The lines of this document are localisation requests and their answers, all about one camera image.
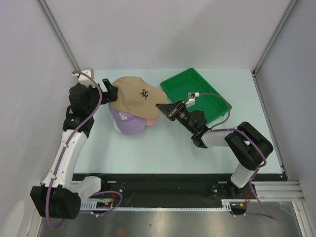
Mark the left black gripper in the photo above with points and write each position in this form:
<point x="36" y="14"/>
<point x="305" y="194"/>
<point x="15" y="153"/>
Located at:
<point x="111" y="95"/>

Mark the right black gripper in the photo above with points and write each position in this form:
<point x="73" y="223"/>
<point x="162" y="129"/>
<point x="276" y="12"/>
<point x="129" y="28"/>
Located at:
<point x="172" y="109"/>

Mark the pink LA cap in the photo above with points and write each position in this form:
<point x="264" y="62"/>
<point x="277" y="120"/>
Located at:
<point x="152" y="121"/>

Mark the tan cap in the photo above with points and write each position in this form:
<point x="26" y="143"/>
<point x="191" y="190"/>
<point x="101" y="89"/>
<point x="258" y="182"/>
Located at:
<point x="137" y="97"/>

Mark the white NY cap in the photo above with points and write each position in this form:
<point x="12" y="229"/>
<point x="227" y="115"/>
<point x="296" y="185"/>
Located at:
<point x="116" y="127"/>

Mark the purple cap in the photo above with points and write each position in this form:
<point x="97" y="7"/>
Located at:
<point x="128" y="124"/>

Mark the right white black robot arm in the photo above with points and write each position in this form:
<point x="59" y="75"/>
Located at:
<point x="248" y="145"/>

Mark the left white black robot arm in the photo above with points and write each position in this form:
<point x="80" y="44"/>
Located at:
<point x="76" y="131"/>

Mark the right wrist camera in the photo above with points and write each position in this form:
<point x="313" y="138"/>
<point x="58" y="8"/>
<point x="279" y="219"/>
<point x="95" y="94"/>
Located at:
<point x="192" y="99"/>

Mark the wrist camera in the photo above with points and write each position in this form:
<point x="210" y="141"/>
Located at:
<point x="85" y="77"/>
<point x="192" y="99"/>

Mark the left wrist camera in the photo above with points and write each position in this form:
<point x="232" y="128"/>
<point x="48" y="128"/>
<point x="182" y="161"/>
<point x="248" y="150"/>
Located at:
<point x="85" y="77"/>

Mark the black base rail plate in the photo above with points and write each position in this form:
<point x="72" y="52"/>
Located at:
<point x="170" y="190"/>

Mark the left aluminium corner post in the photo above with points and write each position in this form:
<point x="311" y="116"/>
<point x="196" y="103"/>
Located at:
<point x="48" y="14"/>

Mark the aluminium corner post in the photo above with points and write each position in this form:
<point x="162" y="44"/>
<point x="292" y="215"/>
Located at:
<point x="277" y="32"/>
<point x="48" y="14"/>

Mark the white cable duct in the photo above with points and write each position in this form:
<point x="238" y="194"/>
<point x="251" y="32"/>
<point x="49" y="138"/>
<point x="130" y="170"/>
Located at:
<point x="104" y="205"/>

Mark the aluminium frame beam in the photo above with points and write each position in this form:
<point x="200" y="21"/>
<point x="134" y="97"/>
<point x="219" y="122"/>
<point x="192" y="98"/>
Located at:
<point x="276" y="190"/>

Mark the right aluminium corner post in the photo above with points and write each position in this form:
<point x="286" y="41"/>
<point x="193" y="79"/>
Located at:
<point x="277" y="32"/>

